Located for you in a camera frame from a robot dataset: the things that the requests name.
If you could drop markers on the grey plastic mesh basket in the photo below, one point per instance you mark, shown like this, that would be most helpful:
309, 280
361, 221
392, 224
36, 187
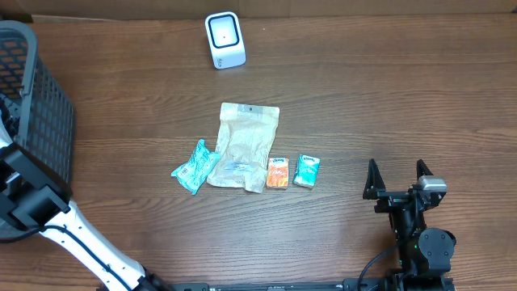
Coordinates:
44, 117

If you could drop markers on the teal Kleenex tissue pack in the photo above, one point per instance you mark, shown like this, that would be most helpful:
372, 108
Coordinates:
307, 168

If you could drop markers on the orange snack packet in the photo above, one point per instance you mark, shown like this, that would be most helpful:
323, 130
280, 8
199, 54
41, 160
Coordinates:
277, 173

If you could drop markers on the white barcode scanner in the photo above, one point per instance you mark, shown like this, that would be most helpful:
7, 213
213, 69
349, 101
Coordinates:
225, 40

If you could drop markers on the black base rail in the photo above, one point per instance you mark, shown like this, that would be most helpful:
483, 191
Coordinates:
349, 284

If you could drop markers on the teal snack packet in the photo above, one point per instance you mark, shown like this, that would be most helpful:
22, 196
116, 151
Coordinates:
193, 173

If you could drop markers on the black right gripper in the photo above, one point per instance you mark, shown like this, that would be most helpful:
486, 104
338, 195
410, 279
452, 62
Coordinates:
374, 190

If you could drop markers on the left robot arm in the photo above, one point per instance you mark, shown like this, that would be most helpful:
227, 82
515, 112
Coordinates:
36, 200

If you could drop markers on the beige paper pouch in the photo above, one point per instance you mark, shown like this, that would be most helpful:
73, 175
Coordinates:
245, 137

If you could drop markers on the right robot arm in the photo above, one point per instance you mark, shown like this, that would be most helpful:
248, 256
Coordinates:
423, 251

